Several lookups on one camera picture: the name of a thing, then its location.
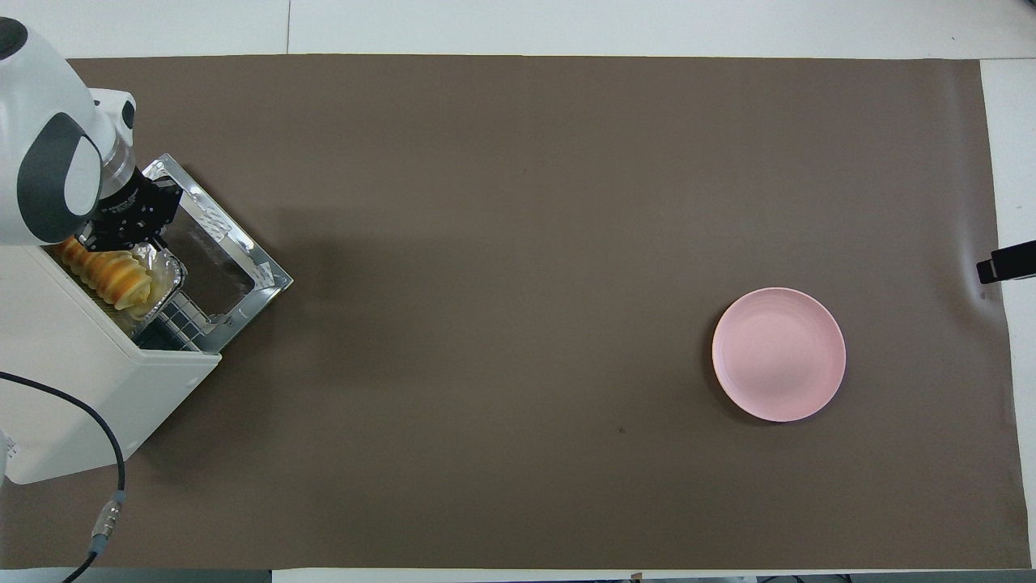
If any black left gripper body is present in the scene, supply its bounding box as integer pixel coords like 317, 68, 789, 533
91, 168, 176, 245

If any yellow spiral bread loaf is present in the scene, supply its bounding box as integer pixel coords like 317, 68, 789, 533
53, 235, 155, 313

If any glass oven door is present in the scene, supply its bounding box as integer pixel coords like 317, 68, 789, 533
142, 154, 294, 355

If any metal oven rack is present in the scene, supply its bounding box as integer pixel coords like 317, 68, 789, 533
134, 287, 223, 353

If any cream toaster oven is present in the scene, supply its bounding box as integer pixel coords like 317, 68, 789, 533
0, 154, 294, 485

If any pink round plate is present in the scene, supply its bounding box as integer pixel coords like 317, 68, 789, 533
711, 287, 847, 423

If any brown table mat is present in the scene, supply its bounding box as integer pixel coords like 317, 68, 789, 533
0, 54, 1033, 570

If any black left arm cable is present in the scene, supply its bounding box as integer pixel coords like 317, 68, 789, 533
0, 370, 129, 583

